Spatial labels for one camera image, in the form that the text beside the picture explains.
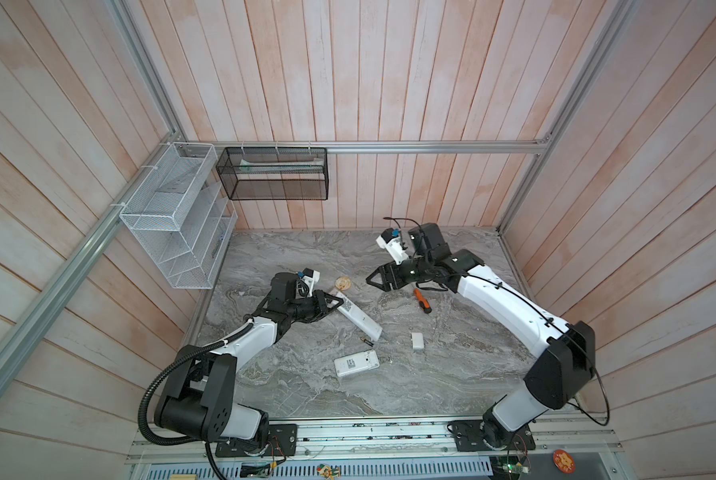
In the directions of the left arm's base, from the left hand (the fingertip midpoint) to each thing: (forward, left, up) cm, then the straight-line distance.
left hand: (342, 307), depth 84 cm
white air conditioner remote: (-12, -4, -11) cm, 17 cm away
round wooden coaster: (+17, 0, -12) cm, 21 cm away
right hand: (+4, -8, +9) cm, 13 cm away
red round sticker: (-35, -54, -12) cm, 65 cm away
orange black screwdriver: (+9, -26, -11) cm, 30 cm away
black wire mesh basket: (+47, +25, +12) cm, 55 cm away
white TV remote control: (-1, -4, -3) cm, 5 cm away
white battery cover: (-4, -23, -13) cm, 27 cm away
